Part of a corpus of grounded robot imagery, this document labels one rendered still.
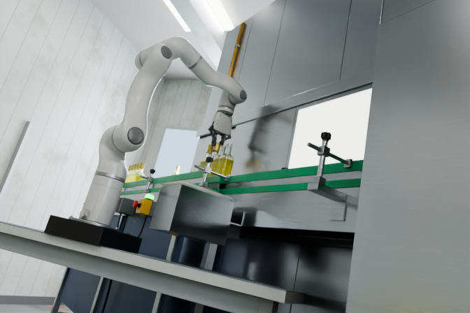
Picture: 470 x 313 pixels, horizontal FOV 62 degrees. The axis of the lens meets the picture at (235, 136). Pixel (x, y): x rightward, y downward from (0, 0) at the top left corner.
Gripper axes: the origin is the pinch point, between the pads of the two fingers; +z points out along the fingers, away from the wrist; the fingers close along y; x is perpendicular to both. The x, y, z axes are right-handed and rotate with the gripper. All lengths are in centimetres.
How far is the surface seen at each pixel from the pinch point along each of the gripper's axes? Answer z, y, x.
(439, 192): 36, 23, 126
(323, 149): 21, 17, 89
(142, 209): 39.2, 22.0, -15.3
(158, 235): 49, 13, -9
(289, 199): 32, 6, 67
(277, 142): -0.3, -12.0, 31.5
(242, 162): 6.7, -12.1, 7.1
